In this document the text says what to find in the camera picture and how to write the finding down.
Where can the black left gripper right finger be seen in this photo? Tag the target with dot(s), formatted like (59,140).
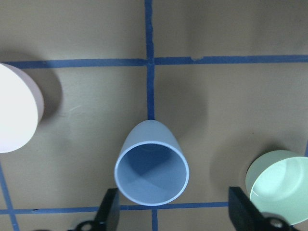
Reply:
(246,217)

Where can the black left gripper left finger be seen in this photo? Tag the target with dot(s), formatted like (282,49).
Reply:
(107,216)

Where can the light green bowl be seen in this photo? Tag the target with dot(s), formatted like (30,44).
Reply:
(277,184)

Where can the blue plastic cup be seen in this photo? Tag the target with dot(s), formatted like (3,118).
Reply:
(151,169)

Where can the pink cup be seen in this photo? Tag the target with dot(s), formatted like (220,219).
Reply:
(21,108)

